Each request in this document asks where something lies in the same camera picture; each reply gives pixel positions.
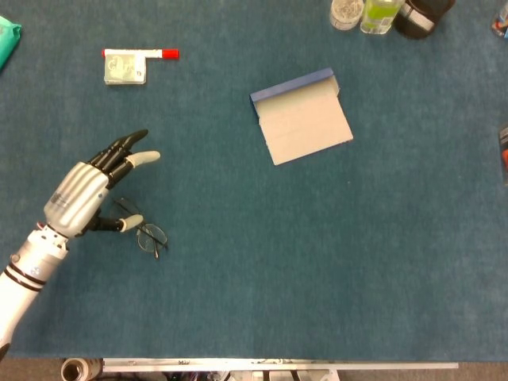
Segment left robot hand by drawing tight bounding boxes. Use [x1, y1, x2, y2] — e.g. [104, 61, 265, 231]
[42, 129, 162, 239]

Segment wire-frame eyeglasses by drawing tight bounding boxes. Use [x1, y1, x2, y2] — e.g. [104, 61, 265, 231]
[113, 198, 169, 261]

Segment small white card box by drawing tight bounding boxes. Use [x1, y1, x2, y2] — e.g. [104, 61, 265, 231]
[103, 55, 148, 87]

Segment red capped white marker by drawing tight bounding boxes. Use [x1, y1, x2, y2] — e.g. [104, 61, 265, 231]
[102, 48, 180, 60]

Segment green wet wipes pack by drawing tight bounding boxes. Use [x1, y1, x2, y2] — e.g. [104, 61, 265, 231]
[0, 15, 23, 72]

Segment brown tape roll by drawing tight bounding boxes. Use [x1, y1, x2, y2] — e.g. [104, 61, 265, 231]
[60, 356, 103, 381]

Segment blue felt table cloth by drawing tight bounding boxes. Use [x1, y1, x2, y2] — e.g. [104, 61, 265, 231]
[0, 0, 508, 362]

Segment open blue cardboard box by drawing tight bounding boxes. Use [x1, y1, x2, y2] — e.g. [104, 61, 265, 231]
[249, 67, 355, 167]

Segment clear jar of clips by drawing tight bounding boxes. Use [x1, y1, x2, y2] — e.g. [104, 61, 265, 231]
[329, 0, 364, 31]

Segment green liquid plastic bottle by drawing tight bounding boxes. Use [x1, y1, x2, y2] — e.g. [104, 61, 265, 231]
[360, 0, 404, 36]

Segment black mesh pen holder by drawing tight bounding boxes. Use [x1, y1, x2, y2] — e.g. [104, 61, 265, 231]
[393, 0, 456, 40]

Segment red and black object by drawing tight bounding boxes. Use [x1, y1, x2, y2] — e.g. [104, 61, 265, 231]
[498, 122, 508, 182]

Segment clear tube with pencils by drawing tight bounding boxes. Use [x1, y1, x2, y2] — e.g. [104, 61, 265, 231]
[491, 7, 508, 40]

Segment white metal table rail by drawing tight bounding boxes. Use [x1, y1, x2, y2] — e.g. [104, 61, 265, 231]
[101, 357, 460, 374]

